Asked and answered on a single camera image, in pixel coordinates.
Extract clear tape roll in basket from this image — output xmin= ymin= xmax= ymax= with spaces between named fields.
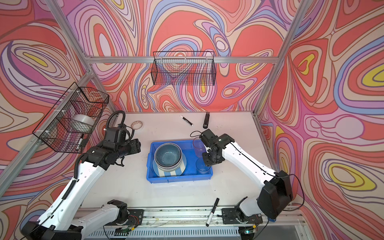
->
xmin=70 ymin=114 xmax=95 ymax=134

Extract roll of double-sided tape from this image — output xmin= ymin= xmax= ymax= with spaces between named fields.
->
xmin=131 ymin=121 xmax=144 ymax=131

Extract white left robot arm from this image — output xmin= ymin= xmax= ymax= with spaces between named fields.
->
xmin=21 ymin=124 xmax=141 ymax=240

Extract dark teal bowl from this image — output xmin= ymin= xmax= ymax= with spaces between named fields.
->
xmin=154 ymin=143 xmax=182 ymax=168

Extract black wire basket on back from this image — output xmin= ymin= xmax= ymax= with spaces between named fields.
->
xmin=151 ymin=51 xmax=217 ymax=86

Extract blue frosted plastic cup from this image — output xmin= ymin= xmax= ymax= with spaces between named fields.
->
xmin=196 ymin=158 xmax=211 ymax=175

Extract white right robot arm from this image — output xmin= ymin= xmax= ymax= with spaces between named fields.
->
xmin=199 ymin=129 xmax=293 ymax=222

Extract marker in left basket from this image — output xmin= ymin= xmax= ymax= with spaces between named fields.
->
xmin=76 ymin=134 xmax=84 ymax=151

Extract black marker near bowls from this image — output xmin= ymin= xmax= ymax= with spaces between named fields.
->
xmin=180 ymin=115 xmax=194 ymax=126

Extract black wire basket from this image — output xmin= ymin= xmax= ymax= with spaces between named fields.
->
xmin=33 ymin=83 xmax=109 ymax=154
xmin=151 ymin=51 xmax=217 ymax=86

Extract blue plastic bin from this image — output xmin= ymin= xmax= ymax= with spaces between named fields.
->
xmin=147 ymin=140 xmax=213 ymax=184

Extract black marker on front rail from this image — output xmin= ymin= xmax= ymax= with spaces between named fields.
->
xmin=206 ymin=198 xmax=220 ymax=227

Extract grey ceramic bowl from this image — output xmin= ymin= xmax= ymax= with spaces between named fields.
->
xmin=154 ymin=157 xmax=183 ymax=172

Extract black wire basket on left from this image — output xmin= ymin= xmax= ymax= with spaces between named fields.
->
xmin=33 ymin=83 xmax=109 ymax=154

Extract aluminium front rail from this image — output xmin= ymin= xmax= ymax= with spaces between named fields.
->
xmin=59 ymin=205 xmax=301 ymax=230

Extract pink translucent plastic cup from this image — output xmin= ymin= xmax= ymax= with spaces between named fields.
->
xmin=193 ymin=137 xmax=207 ymax=158

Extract black flashlight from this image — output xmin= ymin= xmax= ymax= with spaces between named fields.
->
xmin=203 ymin=112 xmax=210 ymax=129

